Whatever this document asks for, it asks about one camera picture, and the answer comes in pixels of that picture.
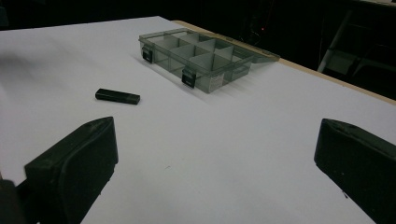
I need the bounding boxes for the black usb stick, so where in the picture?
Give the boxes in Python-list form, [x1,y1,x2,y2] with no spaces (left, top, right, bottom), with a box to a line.
[94,88,141,105]

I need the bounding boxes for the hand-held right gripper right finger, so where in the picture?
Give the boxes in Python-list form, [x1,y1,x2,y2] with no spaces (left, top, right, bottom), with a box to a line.
[313,118,396,224]

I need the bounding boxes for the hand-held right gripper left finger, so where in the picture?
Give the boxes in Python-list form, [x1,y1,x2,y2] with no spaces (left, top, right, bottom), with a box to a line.
[23,116,120,224]

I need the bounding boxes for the clear grey compartment box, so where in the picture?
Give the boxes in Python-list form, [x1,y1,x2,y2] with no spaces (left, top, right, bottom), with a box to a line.
[138,27,281,94]

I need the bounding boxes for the metal stand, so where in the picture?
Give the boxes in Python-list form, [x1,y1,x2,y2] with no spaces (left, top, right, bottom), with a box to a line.
[317,8,396,78]

